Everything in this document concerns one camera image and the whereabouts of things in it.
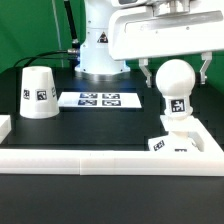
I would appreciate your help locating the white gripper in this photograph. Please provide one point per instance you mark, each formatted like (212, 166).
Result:
(158, 28)

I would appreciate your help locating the white lamp bulb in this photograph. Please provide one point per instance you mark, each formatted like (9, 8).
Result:
(175, 80)

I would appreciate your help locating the white lamp base block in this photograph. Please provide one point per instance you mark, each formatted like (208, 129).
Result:
(177, 138)

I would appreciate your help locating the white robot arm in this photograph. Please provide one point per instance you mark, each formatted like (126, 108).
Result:
(95, 61)

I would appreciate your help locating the white lamp shade cone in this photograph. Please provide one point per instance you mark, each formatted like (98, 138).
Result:
(38, 93)

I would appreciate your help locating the white U-shaped fence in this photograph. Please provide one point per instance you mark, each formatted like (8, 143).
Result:
(208, 161)

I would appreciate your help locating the white marker sheet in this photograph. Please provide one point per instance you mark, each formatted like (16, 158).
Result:
(99, 100)

